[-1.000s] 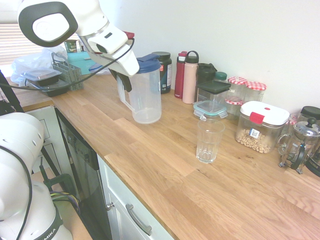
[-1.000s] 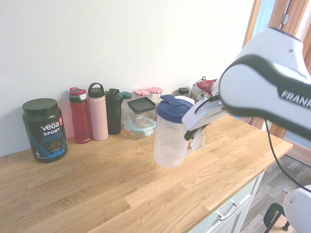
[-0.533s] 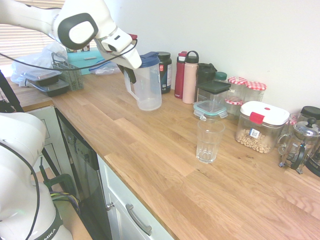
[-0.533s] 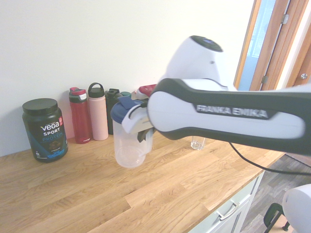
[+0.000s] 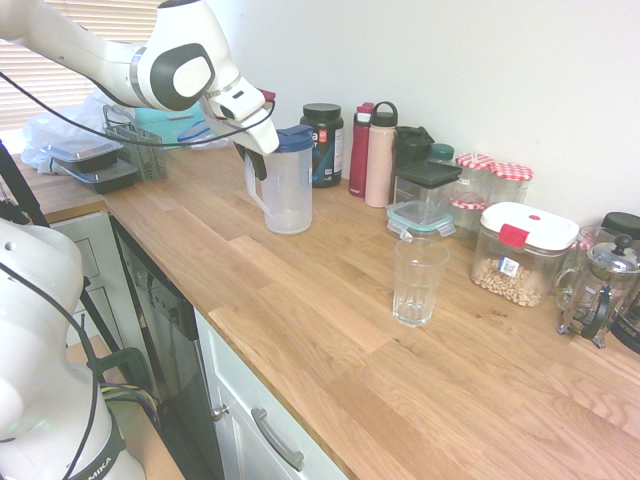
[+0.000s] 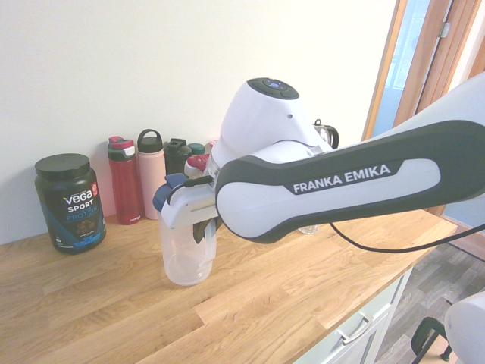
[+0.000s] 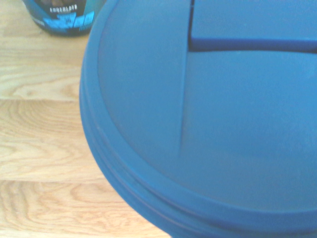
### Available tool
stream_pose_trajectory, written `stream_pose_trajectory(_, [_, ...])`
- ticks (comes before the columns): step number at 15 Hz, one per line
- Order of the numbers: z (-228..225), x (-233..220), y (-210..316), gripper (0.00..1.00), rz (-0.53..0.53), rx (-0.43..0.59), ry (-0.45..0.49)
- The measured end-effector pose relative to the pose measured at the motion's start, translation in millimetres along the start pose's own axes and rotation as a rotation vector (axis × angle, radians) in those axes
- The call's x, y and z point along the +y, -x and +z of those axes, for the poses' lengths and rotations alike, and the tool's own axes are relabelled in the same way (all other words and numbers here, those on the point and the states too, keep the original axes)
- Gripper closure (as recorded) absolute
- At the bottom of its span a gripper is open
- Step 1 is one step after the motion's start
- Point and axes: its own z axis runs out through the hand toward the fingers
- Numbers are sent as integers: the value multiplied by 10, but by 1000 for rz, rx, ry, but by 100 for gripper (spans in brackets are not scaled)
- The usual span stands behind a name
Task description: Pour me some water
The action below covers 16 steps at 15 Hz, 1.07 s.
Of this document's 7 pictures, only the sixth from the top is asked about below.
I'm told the black Vega protein tub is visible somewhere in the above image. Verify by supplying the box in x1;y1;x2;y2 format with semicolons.
34;152;108;256

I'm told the black shaker bottle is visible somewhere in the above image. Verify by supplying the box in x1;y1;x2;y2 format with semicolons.
163;137;192;177

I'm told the black clamp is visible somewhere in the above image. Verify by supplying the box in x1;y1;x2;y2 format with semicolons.
410;316;452;364

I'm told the red water bottle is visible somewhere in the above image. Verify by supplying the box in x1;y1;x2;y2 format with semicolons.
106;136;144;226

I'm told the silver drawer handle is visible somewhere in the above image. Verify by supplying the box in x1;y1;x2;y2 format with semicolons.
336;313;371;345

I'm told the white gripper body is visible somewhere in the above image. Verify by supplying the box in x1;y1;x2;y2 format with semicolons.
161;176;220;231

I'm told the white bottle red cap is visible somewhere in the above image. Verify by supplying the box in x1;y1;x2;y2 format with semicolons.
183;152;212;180

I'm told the clear plastic pitcher blue lid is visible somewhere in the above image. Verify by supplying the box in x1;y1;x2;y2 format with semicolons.
152;172;220;287

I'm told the pink water bottle black cap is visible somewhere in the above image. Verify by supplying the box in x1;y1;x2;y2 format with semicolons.
136;128;167;221

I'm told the chrome glass French press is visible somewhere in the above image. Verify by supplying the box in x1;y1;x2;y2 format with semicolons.
311;118;341;150

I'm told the white cabinet drawer front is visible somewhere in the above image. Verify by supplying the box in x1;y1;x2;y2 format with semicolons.
321;265;415;364

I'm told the wooden door frame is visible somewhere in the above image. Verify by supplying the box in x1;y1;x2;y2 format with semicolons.
361;0;485;142

